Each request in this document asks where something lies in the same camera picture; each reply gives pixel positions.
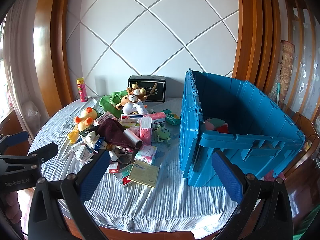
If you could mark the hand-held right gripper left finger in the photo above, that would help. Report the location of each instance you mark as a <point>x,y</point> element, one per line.
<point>95,177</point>

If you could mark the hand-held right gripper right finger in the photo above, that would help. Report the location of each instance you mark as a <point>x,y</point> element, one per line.
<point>227,177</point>

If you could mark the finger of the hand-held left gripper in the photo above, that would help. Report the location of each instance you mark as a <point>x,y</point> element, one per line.
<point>45,151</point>
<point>17,137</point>

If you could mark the small white teddy bear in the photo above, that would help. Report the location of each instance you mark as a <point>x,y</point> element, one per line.
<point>91,137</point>

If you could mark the maroon fleece cloth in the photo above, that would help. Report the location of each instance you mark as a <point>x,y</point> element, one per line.
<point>112,132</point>

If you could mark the blue plastic crate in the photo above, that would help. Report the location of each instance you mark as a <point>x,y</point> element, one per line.
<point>250,110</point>

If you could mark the person's left hand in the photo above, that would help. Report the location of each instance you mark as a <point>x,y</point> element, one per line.
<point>12,210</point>

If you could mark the dark wooden furniture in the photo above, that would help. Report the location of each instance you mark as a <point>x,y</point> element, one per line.
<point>10,127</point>

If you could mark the small white box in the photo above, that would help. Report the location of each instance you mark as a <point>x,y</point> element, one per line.
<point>78,149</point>
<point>86,157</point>

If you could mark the white green red box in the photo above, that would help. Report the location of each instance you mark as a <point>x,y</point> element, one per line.
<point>122,178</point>

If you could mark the small white bottle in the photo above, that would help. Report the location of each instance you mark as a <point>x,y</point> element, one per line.
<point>113,156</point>

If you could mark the tape roll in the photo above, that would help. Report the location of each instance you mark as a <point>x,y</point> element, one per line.
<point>119,158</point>

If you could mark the yellow plastic toy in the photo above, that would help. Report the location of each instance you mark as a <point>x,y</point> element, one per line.
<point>73,137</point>

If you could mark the pink cloth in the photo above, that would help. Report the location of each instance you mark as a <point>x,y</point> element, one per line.
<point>273,176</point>

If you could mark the red plush toy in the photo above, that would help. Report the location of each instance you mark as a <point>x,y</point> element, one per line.
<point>223,129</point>

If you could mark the beige card packet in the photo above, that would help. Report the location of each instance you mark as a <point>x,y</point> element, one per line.
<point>143,173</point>

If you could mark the clear plastic bag roll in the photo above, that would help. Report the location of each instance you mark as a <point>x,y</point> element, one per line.
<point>132,140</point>

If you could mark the yellow duck plush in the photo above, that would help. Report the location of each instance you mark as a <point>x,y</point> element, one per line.
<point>85,116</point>

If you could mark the pink green plush toy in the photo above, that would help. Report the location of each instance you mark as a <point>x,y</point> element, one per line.
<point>213,123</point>

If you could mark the pink sanitary pad packet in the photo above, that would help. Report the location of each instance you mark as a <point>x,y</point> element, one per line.
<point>147,153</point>

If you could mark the open pink tissue pack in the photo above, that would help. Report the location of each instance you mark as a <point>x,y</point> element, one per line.
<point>146,132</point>

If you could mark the blue white medicine box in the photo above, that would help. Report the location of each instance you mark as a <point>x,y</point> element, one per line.
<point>130,117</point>

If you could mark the pink cylinder can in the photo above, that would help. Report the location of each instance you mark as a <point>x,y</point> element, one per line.
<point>82,91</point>

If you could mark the green plush bag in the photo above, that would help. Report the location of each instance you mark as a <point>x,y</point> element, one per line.
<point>107,101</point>

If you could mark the green monster plush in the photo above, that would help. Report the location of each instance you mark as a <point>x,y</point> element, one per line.
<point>162,131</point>

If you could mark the green wet wipes packet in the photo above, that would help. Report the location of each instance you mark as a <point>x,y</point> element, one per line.
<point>172,117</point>

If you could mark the beige curtain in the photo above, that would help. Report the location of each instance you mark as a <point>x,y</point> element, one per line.
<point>20,55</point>

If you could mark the wooden chair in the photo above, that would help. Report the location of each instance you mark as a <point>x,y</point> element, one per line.
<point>303,142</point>

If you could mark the white paper tube roll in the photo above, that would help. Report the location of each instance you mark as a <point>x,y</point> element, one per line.
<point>142,108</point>

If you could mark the brown bear plush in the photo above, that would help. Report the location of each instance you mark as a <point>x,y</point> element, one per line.
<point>127,99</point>

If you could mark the green cloth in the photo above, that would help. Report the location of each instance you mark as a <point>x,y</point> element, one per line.
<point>308,226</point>

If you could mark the brown deer plush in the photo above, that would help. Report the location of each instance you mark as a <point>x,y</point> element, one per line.
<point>138,92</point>

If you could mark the black gift box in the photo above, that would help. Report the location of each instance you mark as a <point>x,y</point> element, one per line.
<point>155,90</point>

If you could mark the white lace curtain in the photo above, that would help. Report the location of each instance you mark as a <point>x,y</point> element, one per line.
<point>306,67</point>

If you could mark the wooden wall pillar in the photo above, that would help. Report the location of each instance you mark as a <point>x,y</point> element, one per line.
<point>257,30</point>
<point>50,42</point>

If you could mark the patterned wall hanging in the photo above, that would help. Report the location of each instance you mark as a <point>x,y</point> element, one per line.
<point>287,72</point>

